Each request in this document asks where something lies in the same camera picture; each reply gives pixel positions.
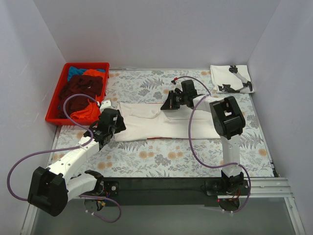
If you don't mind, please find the white Coca-Cola t-shirt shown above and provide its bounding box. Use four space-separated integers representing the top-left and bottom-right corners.
114 102 220 142

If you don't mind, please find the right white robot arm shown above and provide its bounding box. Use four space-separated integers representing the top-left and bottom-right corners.
160 80 246 193

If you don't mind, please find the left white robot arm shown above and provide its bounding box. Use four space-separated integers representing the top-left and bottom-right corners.
27 108 126 216

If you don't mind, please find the orange t-shirt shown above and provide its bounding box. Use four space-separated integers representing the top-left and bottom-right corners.
66 69 105 121

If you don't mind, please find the maroon t-shirt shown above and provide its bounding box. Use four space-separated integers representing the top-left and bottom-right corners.
56 75 103 120

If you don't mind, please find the folded white printed t-shirt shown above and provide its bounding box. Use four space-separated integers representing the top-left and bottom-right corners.
210 65 254 94

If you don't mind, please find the blue t-shirt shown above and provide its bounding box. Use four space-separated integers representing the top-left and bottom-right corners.
67 66 87 81

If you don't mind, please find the floral patterned table mat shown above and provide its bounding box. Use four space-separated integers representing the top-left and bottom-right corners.
48 69 275 178

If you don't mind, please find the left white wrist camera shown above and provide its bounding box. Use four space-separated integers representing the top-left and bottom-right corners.
97 99 112 113

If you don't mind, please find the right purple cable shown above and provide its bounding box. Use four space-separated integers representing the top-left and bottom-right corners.
171 76 252 214

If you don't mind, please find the purple cable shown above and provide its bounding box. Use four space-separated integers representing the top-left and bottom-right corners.
171 76 252 214
6 94 122 223

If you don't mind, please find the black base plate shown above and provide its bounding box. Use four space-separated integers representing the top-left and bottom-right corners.
103 177 249 211

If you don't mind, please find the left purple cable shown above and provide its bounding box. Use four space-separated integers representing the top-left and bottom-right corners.
6 94 122 223

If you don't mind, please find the aluminium frame rail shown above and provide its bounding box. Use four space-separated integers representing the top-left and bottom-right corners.
217 178 294 199

